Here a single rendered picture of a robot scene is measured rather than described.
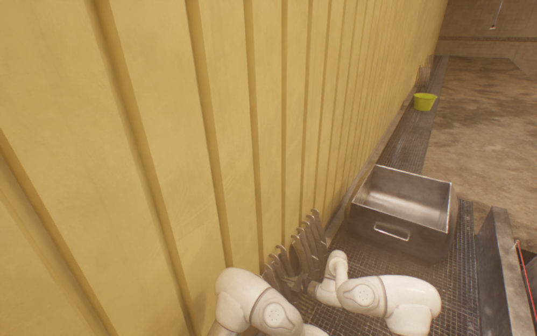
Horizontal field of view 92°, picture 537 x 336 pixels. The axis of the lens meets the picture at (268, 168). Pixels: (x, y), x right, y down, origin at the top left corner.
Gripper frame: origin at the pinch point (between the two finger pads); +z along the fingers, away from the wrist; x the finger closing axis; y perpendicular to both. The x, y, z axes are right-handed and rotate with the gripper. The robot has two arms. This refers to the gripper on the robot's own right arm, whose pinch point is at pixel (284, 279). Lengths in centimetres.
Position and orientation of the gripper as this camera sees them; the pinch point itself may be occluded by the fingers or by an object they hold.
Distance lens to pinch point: 173.4
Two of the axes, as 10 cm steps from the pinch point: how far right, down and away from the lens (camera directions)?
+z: -8.2, -0.5, 5.7
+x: 5.3, -4.3, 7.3
